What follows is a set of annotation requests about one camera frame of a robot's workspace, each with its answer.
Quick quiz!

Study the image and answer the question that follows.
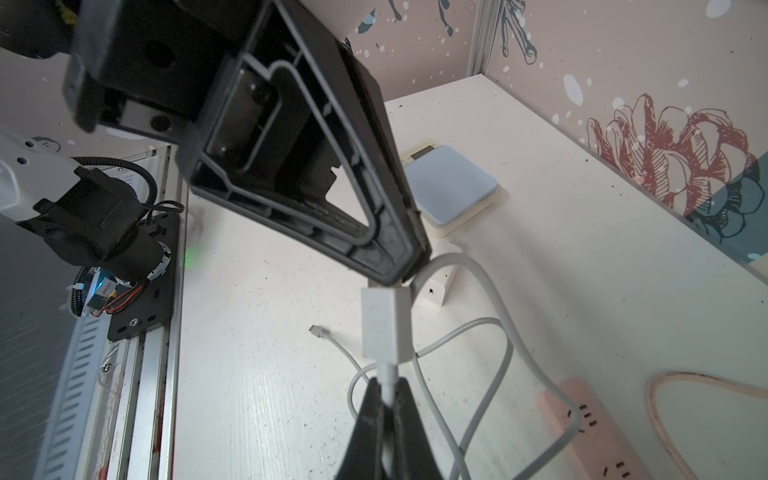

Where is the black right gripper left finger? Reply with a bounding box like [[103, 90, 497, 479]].
[[336, 379, 384, 480]]

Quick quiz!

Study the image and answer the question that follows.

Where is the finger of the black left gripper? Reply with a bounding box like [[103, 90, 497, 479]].
[[176, 1, 431, 286]]

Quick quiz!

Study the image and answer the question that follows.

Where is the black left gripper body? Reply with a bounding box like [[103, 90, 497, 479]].
[[1, 1, 279, 156]]

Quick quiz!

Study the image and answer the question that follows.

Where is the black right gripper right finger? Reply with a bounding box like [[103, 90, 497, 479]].
[[392, 378, 443, 480]]

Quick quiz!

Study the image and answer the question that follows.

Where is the grey USB cable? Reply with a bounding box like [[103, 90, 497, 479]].
[[308, 251, 586, 480]]

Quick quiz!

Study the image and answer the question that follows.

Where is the blue white electronic scale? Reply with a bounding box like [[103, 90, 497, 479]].
[[400, 143, 499, 239]]

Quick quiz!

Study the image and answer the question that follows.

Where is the white USB charger block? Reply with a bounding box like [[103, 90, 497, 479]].
[[417, 238, 462, 307]]

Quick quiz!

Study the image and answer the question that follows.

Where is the pink power strip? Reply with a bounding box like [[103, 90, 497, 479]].
[[537, 377, 651, 480]]

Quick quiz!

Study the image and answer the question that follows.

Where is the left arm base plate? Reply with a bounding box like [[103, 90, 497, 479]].
[[107, 213, 180, 342]]

